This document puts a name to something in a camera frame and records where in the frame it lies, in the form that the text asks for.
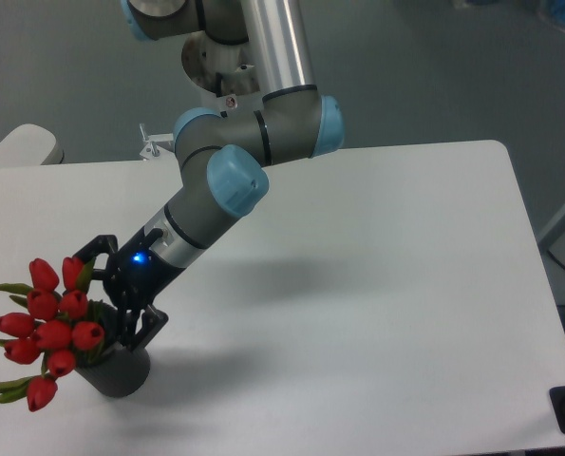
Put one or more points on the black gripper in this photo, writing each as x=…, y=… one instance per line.
x=133, y=276

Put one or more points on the dark grey ribbed vase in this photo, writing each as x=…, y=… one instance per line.
x=114, y=369

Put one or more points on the red tulip bouquet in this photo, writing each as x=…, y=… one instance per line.
x=60, y=327

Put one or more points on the white chair armrest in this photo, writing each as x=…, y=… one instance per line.
x=30, y=145

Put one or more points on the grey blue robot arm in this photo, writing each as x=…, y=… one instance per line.
x=222, y=157

